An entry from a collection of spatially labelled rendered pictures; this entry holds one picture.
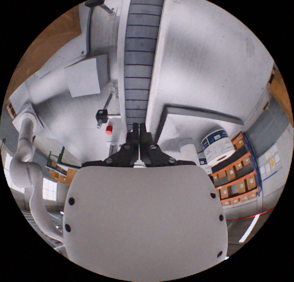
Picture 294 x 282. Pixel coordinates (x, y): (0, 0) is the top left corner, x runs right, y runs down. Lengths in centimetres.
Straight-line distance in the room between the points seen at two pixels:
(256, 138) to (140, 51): 451
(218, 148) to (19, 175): 95
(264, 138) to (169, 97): 433
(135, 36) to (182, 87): 24
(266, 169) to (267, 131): 137
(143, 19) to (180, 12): 13
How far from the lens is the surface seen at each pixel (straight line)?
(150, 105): 28
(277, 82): 340
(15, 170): 53
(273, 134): 449
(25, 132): 67
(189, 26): 35
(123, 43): 18
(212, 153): 56
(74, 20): 34
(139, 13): 28
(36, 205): 48
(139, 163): 31
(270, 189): 479
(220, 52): 42
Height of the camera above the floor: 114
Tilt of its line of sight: 36 degrees down
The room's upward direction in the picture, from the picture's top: 176 degrees clockwise
